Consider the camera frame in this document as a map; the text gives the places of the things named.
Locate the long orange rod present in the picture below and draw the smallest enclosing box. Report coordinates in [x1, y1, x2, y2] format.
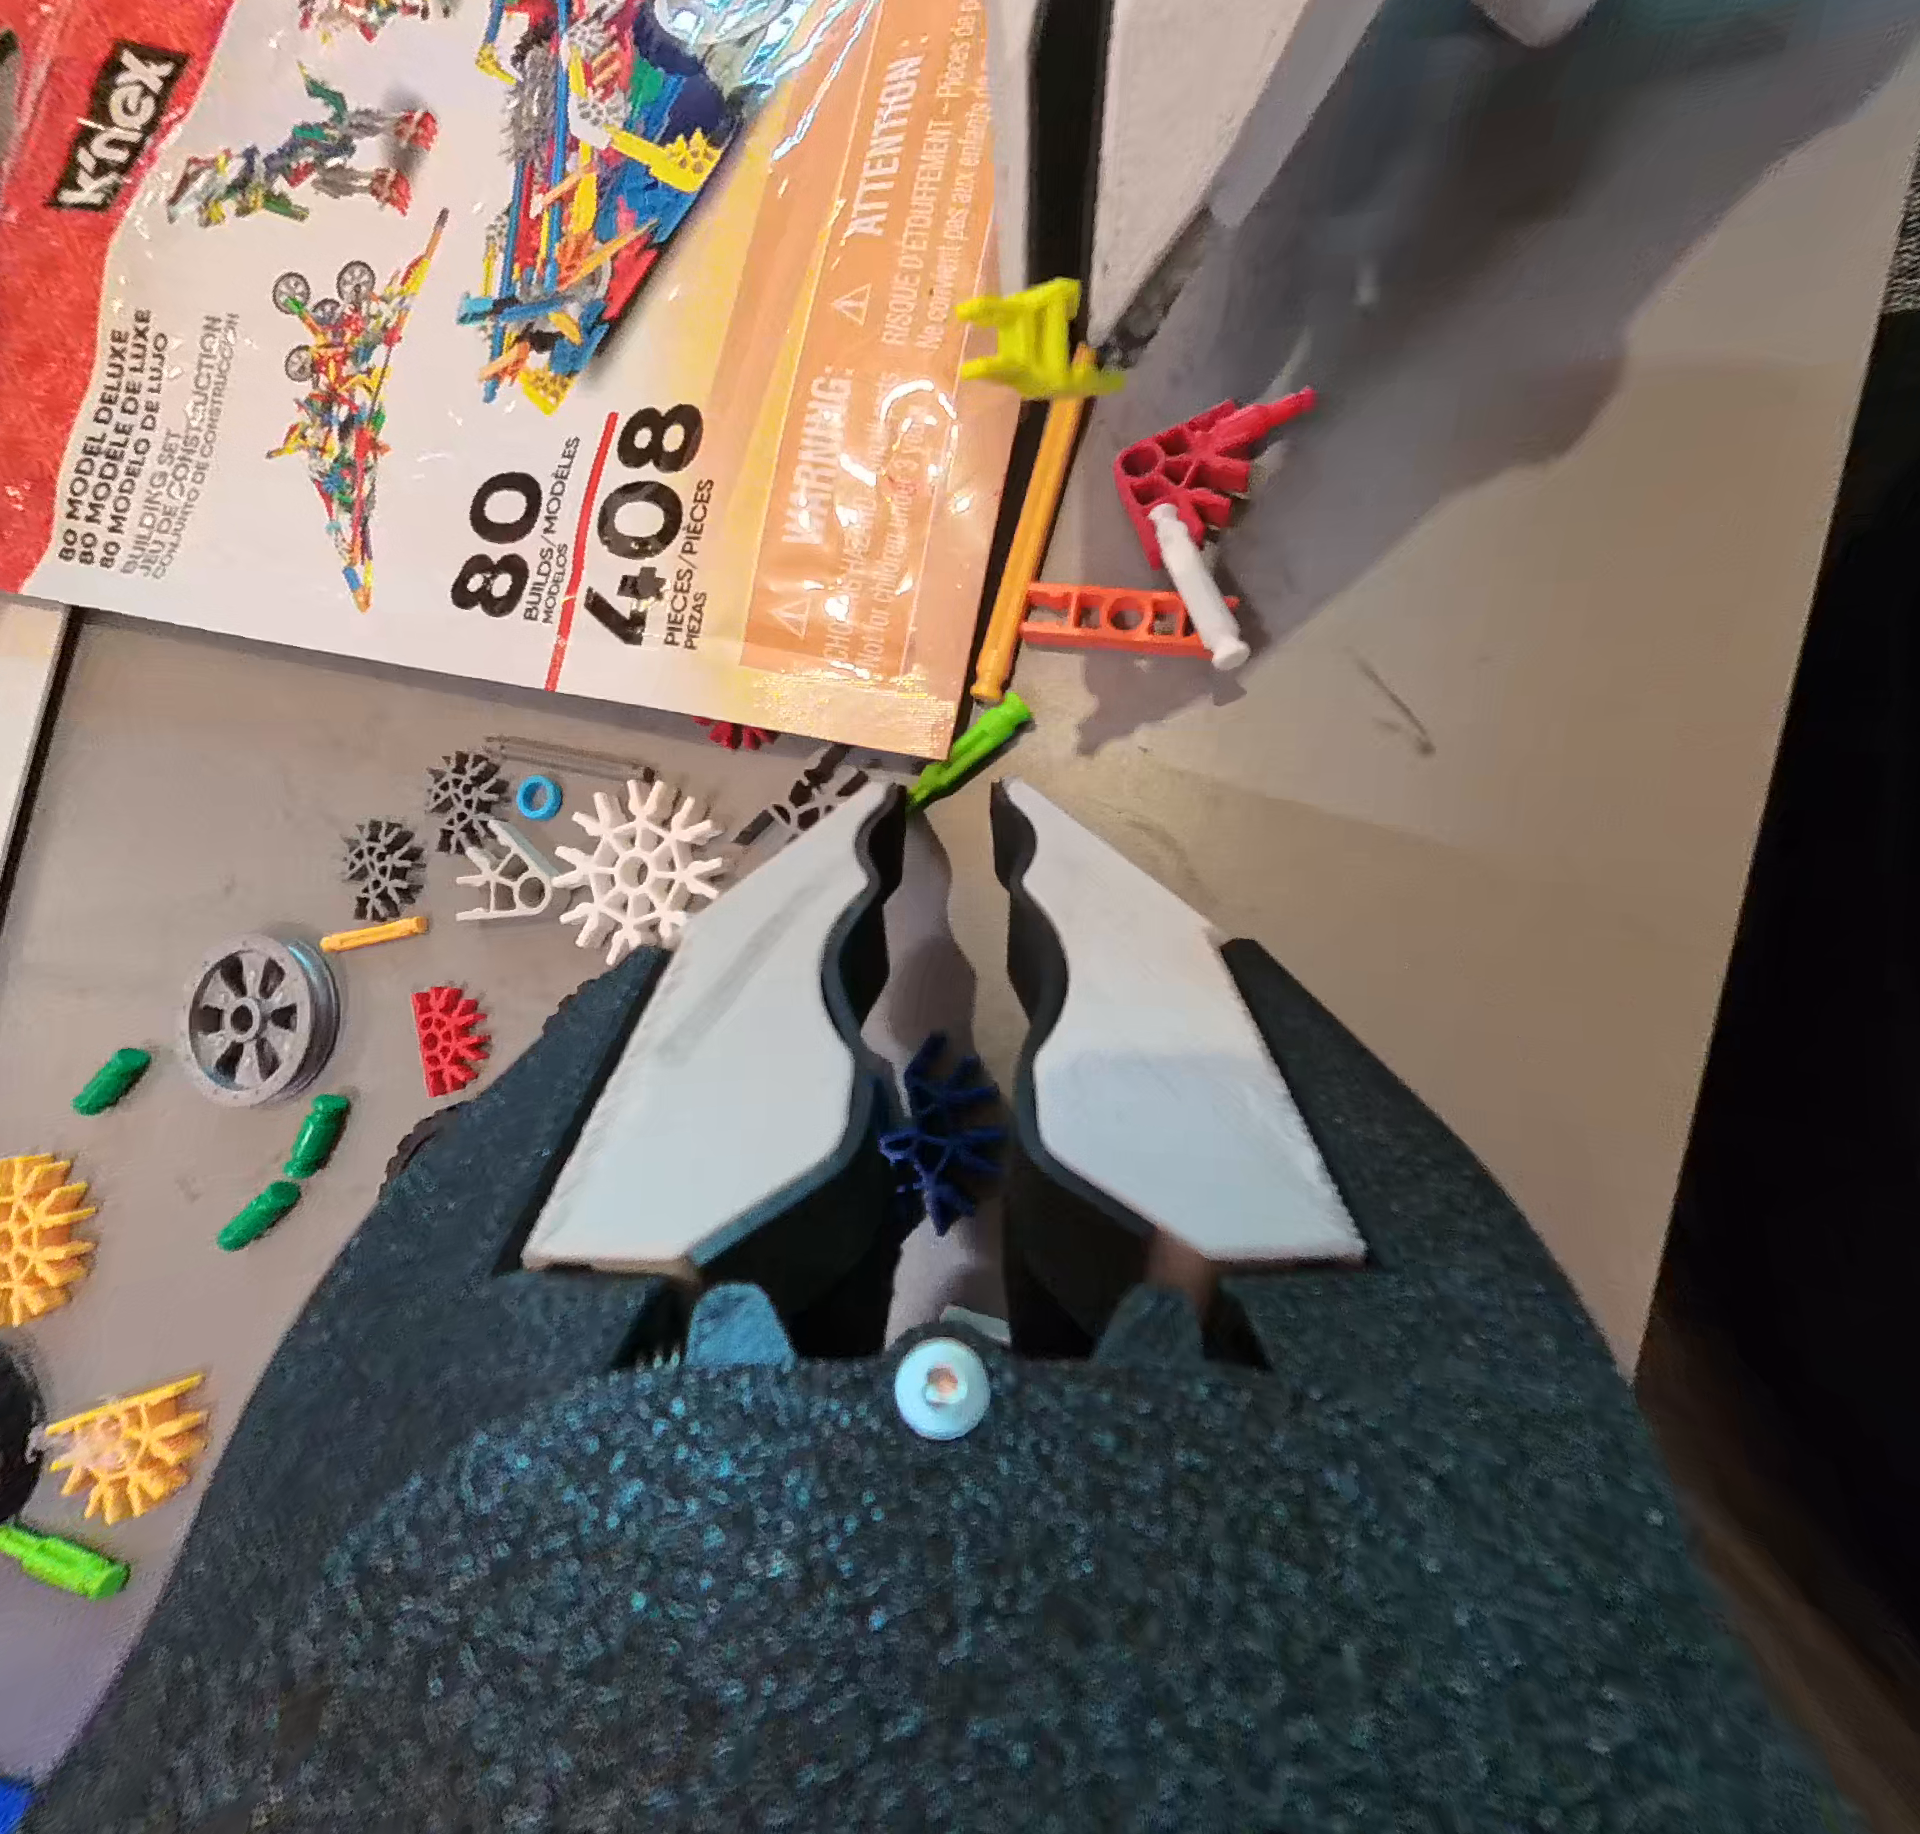
[971, 345, 1129, 706]

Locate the person's dark clothing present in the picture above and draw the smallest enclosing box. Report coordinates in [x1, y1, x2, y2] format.
[1626, 124, 1920, 1834]

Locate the blue snowflake connector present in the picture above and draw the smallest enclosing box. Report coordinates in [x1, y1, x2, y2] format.
[876, 1031, 1009, 1237]

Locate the yellow fan connector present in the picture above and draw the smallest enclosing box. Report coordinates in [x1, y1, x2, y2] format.
[0, 1151, 99, 1329]
[43, 1376, 213, 1523]

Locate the lime green rod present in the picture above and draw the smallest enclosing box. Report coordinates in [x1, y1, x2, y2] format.
[904, 694, 1038, 812]
[0, 1521, 132, 1601]

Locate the pale grey triangular connector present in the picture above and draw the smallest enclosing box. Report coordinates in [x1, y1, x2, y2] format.
[454, 827, 560, 924]

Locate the red white toy packaging bag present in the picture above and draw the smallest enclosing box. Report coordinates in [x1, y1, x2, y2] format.
[0, 0, 1005, 759]

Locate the white rod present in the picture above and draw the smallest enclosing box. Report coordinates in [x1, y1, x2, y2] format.
[1147, 502, 1250, 671]

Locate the red fan connector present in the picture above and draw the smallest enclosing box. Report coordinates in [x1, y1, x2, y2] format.
[410, 984, 496, 1102]

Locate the clear long rod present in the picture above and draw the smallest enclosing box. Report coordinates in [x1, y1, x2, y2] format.
[486, 731, 662, 786]

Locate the dark grey half-snowflake connector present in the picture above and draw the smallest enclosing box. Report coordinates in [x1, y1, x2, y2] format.
[732, 745, 873, 852]

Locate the white snowflake connector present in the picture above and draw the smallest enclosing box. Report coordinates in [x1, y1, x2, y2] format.
[553, 775, 729, 967]

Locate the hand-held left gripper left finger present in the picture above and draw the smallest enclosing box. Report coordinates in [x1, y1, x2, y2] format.
[526, 781, 915, 1276]

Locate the red multi-hole connector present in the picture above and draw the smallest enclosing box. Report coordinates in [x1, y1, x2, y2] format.
[1113, 385, 1317, 572]

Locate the black tire with inner connectors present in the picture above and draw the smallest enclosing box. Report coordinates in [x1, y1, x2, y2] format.
[0, 1346, 47, 1519]

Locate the small dark grey snowflake connector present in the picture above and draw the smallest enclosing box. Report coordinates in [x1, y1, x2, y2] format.
[425, 752, 512, 852]
[343, 819, 428, 921]

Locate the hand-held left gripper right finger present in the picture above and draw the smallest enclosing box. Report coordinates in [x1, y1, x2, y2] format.
[987, 781, 1369, 1272]

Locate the grey wheel hub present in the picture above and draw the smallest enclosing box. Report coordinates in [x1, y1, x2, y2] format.
[178, 933, 345, 1112]

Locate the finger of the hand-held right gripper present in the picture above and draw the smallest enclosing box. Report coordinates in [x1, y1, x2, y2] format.
[1050, 0, 1443, 327]

